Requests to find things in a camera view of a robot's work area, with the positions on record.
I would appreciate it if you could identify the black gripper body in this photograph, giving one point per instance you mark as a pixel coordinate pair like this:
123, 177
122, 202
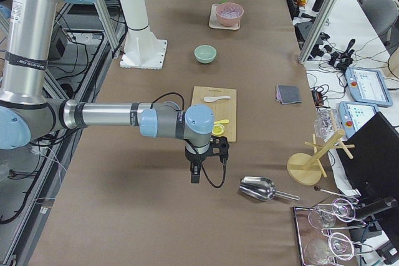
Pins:
193, 157

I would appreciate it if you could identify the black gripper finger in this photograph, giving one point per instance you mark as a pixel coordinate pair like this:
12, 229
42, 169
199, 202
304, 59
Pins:
195, 173

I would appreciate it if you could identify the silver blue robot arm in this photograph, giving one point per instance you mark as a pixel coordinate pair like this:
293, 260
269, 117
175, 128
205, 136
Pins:
26, 114

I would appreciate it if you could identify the mint green bowl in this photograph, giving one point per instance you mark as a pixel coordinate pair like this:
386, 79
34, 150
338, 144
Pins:
205, 54

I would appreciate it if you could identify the pink bowl of ice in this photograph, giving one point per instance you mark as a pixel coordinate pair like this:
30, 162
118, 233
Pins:
229, 14

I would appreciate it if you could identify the lemon slice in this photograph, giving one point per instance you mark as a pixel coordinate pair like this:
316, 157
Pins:
218, 129

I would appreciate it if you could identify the yellow plastic knife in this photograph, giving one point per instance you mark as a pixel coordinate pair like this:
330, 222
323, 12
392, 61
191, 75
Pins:
221, 122

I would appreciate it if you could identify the bamboo cutting board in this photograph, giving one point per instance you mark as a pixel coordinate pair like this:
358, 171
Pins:
223, 109

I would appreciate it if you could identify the wooden mug tree stand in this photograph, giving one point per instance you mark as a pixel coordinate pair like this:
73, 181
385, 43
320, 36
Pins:
307, 169

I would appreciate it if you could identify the grey folded cloth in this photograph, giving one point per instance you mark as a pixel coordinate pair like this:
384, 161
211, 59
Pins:
288, 94

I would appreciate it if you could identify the cream plastic tray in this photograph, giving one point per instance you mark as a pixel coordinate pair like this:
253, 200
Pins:
214, 24

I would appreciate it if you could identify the clear plastic container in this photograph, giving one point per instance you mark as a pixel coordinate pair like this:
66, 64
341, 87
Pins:
326, 123

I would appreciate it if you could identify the lower teach pendant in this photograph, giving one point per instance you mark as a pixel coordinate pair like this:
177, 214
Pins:
353, 115

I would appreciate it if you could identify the teach pendant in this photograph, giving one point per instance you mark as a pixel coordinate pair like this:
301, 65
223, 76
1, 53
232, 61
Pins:
353, 115
368, 86

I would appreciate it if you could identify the black monitor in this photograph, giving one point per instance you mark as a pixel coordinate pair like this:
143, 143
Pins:
373, 170

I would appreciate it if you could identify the upper teach pendant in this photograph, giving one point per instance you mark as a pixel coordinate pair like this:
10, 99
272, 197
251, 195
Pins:
368, 86

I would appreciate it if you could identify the grey office chair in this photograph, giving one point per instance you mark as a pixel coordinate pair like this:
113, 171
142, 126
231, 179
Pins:
382, 15

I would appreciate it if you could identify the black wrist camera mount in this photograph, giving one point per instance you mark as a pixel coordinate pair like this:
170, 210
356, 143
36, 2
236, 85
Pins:
219, 146

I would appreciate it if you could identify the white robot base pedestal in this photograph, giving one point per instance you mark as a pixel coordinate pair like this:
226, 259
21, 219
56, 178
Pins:
142, 50

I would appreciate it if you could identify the wire glass rack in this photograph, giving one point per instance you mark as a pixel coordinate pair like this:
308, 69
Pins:
322, 233

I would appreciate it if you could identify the aluminium frame post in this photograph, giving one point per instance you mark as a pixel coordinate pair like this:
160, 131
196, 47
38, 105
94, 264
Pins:
315, 30

